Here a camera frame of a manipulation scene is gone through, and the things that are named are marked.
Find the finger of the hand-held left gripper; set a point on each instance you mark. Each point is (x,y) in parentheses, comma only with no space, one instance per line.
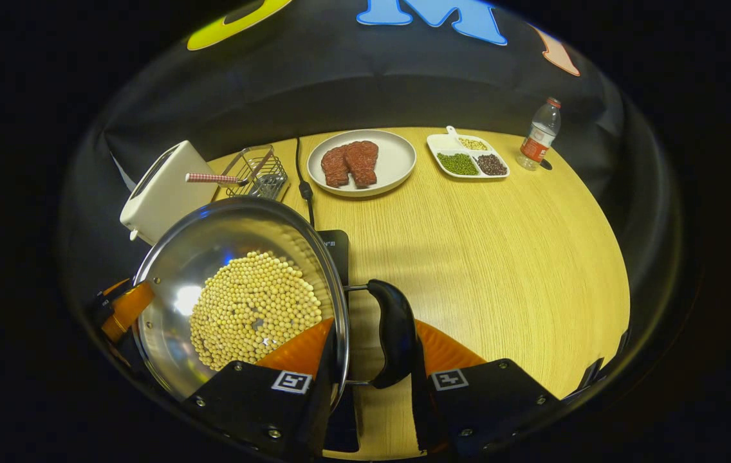
(127,305)

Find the stainless steel pot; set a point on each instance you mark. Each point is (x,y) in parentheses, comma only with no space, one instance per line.
(211,238)

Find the white toaster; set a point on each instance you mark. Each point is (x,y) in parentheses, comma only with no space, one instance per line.
(166,186)

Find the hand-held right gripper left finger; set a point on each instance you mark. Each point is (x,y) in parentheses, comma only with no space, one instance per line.
(249,402)

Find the pile of dark red beans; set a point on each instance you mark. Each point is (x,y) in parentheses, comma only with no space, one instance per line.
(491,164)

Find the pile of soybeans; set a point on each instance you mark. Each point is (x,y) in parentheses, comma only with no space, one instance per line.
(256,308)

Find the round white plate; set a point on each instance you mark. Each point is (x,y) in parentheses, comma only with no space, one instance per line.
(397,157)

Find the red meat slice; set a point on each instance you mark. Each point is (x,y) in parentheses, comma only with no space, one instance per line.
(334,167)
(363,162)

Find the clear plastic water bottle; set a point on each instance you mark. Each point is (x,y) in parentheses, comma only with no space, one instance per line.
(538,138)

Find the pile of green beans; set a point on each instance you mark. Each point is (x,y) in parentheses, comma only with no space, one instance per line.
(457,163)

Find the pile of pale beans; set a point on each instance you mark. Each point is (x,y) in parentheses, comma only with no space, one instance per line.
(472,143)

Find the white divided dish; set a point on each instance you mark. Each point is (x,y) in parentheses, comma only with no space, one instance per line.
(439,143)

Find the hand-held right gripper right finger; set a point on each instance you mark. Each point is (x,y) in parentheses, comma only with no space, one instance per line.
(422,418)

